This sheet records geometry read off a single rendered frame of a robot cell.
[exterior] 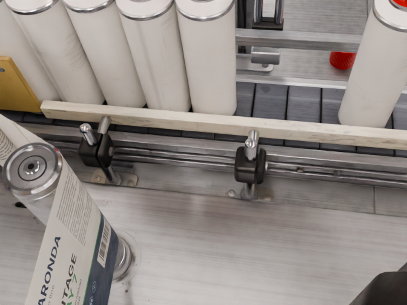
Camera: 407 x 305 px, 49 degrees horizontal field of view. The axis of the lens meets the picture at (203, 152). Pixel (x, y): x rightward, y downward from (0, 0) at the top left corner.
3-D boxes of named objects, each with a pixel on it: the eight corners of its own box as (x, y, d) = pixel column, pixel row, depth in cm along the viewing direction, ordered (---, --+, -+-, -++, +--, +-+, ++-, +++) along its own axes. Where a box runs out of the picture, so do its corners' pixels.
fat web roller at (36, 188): (80, 278, 43) (-18, 195, 27) (92, 233, 45) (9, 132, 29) (125, 285, 42) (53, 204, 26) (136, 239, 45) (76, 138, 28)
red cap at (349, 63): (359, 65, 60) (365, 47, 57) (336, 72, 60) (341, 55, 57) (347, 47, 62) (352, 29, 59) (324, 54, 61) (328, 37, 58)
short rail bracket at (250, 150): (234, 207, 51) (232, 154, 41) (237, 183, 52) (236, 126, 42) (263, 210, 50) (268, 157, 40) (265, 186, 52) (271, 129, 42)
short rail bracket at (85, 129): (99, 192, 53) (64, 137, 43) (112, 146, 56) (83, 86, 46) (125, 194, 53) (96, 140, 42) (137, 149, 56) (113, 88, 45)
